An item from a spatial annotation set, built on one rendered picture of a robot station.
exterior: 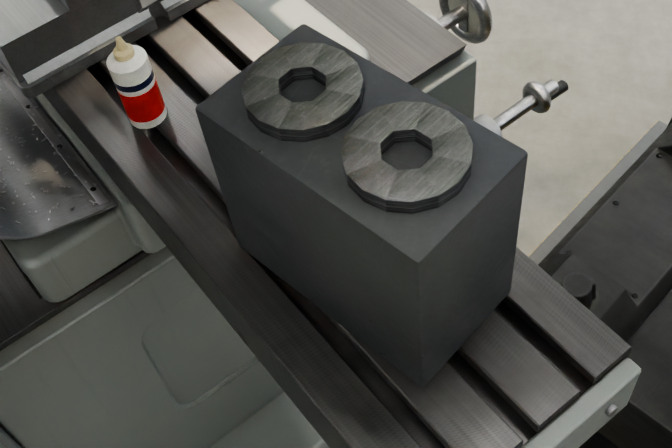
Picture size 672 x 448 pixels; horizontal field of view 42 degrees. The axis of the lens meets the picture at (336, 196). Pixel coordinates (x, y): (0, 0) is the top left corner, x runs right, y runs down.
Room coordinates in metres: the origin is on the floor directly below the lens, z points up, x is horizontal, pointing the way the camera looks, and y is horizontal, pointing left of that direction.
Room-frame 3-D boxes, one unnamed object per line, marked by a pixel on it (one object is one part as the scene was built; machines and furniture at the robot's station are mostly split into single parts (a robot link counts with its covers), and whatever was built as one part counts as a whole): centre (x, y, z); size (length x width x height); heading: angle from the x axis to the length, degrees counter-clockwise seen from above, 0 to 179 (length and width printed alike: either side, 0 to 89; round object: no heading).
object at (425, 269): (0.42, -0.02, 1.03); 0.22 x 0.12 x 0.20; 40
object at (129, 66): (0.65, 0.18, 0.98); 0.04 x 0.04 x 0.11
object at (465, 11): (1.05, -0.22, 0.63); 0.16 x 0.12 x 0.12; 121
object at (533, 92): (0.95, -0.32, 0.51); 0.22 x 0.06 x 0.06; 121
